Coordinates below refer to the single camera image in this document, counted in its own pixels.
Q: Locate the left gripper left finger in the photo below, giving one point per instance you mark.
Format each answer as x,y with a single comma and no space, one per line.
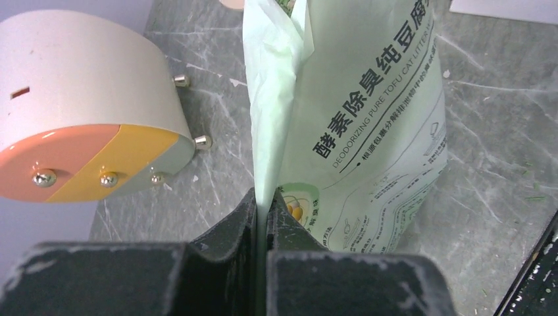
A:
210,275

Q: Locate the green cat litter bag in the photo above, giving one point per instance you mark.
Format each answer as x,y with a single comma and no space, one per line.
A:
347,115

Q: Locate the beige litter box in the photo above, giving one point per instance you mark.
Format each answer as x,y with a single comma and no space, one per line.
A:
237,5

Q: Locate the green litter pellets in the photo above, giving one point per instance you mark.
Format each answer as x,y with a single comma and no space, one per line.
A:
286,5

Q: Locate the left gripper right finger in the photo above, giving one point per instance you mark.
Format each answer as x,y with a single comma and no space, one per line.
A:
304,278

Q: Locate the round beige drawer cabinet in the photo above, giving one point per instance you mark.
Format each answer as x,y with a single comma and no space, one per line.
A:
89,110

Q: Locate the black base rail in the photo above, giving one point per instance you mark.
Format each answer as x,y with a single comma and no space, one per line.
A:
534,290

